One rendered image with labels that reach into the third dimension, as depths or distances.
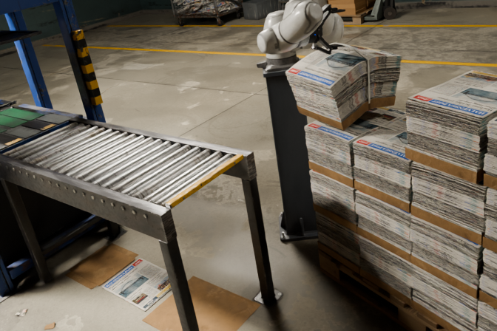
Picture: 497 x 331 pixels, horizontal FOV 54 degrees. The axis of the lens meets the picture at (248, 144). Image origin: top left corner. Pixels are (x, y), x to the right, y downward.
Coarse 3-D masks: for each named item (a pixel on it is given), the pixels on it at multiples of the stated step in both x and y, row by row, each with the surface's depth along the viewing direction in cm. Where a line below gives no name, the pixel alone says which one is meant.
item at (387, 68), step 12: (348, 48) 219; (360, 48) 220; (384, 60) 204; (396, 60) 209; (384, 72) 207; (396, 72) 212; (384, 84) 210; (396, 84) 215; (372, 96) 208; (384, 96) 212
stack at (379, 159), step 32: (320, 128) 217; (352, 128) 212; (384, 128) 209; (320, 160) 223; (352, 160) 205; (384, 160) 189; (320, 192) 231; (352, 192) 211; (384, 192) 195; (416, 192) 181; (448, 192) 169; (480, 192) 158; (320, 224) 242; (384, 224) 201; (416, 224) 186; (480, 224) 162; (320, 256) 251; (352, 256) 229; (384, 256) 209; (416, 256) 193; (448, 256) 177; (480, 256) 167; (352, 288) 238; (416, 288) 198; (448, 288) 184; (416, 320) 206; (448, 320) 190; (480, 320) 176
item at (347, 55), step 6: (324, 48) 221; (324, 54) 214; (336, 54) 211; (342, 54) 210; (348, 54) 208; (354, 54) 207; (348, 60) 202; (354, 60) 201; (360, 60) 200; (366, 60) 200; (372, 60) 200; (366, 66) 200; (372, 66) 202; (366, 72) 201; (372, 72) 203; (366, 78) 202; (372, 78) 204; (366, 84) 203; (372, 84) 206; (366, 90) 205; (372, 90) 207; (366, 96) 206
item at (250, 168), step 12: (72, 120) 287; (84, 120) 284; (132, 132) 255; (144, 132) 252; (180, 144) 233; (192, 144) 229; (204, 144) 227; (216, 144) 225; (252, 156) 212; (240, 168) 214; (252, 168) 213
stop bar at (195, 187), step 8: (232, 160) 202; (240, 160) 206; (216, 168) 198; (224, 168) 198; (208, 176) 193; (216, 176) 194; (200, 184) 188; (184, 192) 183; (192, 192) 185; (176, 200) 179
